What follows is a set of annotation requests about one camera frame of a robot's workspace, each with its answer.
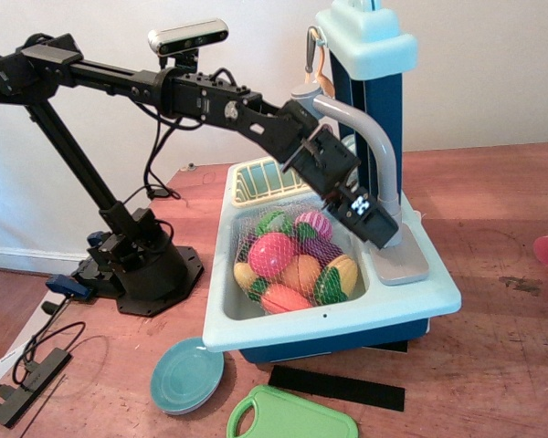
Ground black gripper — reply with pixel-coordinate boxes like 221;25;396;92
282;127;399;249

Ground toy kitchen sink unit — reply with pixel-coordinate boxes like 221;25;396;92
202;1;461;363

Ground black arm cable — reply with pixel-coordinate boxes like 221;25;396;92
122;104;211;202

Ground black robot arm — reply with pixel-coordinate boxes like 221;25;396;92
0;34;398;317

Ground grey toy faucet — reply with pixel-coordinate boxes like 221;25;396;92
291;83;429;286

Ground green cutting board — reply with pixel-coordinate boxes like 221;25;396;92
226;385;359;437

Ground blue clamp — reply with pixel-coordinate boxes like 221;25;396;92
46;274;92;302

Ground black velcro strip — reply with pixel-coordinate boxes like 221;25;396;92
269;365;406;412

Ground net bag of toy food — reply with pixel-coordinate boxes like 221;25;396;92
232;202;360;314

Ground black usb hub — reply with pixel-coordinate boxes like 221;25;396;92
0;348;72;429

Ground teal plate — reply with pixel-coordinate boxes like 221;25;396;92
150;337;225;415

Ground cream dish rack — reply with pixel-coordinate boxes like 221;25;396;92
230;157;311;208

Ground hanging toy utensils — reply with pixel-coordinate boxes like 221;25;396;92
304;26;335;98

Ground grey depth camera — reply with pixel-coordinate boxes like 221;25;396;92
147;18;229;57

